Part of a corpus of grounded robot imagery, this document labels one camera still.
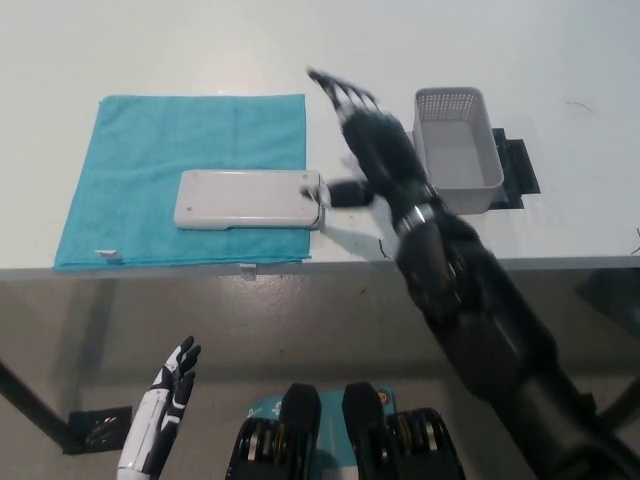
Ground black and teal robot body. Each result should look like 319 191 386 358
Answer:
224 381 469 480

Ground white and black left hand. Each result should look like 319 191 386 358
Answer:
115 335 203 474

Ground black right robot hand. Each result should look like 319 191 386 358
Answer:
298 65 447 237

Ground teal towel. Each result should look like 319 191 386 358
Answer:
51 92 313 274

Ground small grey perforated basket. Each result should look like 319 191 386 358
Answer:
412 86 505 214

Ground white calculator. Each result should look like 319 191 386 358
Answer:
172 168 329 233

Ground black table leg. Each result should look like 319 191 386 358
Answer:
0 355 72 451

